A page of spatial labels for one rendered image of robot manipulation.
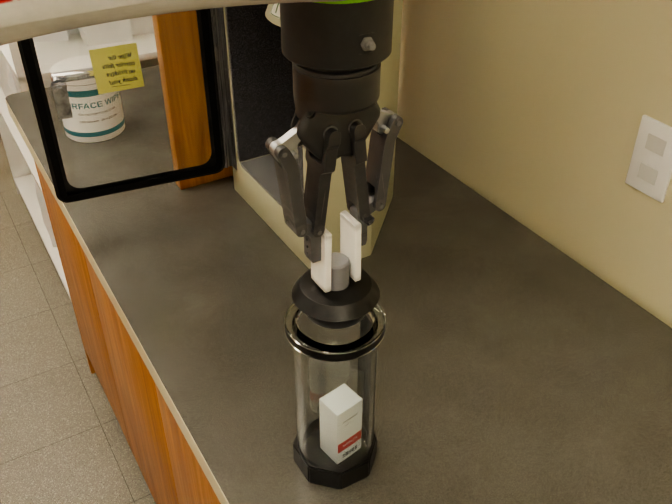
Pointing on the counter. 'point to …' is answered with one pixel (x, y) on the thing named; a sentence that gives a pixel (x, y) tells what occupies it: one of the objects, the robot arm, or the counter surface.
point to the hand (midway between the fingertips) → (335, 252)
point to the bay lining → (258, 80)
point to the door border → (142, 176)
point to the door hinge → (224, 86)
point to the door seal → (136, 181)
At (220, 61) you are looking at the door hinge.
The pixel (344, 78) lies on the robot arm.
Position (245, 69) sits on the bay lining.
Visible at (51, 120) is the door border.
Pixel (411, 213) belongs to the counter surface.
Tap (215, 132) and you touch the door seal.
